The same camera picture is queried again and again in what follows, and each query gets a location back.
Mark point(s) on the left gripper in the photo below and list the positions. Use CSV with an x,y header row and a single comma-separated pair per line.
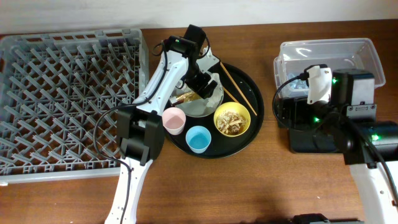
x,y
207,92

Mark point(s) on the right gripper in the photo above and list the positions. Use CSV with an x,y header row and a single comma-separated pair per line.
x,y
298,104

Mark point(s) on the white napkin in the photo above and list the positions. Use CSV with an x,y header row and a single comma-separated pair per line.
x,y
215,98

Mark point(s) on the pink cup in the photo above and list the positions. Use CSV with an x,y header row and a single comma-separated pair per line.
x,y
174,120

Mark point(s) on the yellow bowl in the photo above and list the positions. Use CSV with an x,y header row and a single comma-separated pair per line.
x,y
235,107

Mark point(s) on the food scraps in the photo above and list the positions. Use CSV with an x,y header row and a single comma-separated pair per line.
x,y
230,123

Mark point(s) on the light blue cup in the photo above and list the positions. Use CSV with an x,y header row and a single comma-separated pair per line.
x,y
198,139

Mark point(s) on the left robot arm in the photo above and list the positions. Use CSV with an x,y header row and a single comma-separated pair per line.
x,y
140,132

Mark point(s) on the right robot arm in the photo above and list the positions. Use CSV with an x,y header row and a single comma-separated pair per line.
x,y
368,146

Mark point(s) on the grey dishwasher rack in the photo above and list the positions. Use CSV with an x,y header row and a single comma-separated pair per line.
x,y
57,96

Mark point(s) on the grey plate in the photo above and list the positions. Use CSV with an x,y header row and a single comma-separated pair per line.
x,y
197,108

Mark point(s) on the black rectangular tray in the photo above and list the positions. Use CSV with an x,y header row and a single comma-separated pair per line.
x,y
311,141

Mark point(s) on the blue plastic wrapper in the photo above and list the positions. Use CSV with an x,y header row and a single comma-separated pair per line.
x,y
297,84

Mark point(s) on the wooden chopstick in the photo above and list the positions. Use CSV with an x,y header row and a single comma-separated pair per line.
x,y
237,87
230,95

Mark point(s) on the round black tray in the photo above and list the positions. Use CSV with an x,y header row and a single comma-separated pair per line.
x,y
222,146

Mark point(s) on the clear plastic bin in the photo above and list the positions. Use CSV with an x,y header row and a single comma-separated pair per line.
x,y
295,56

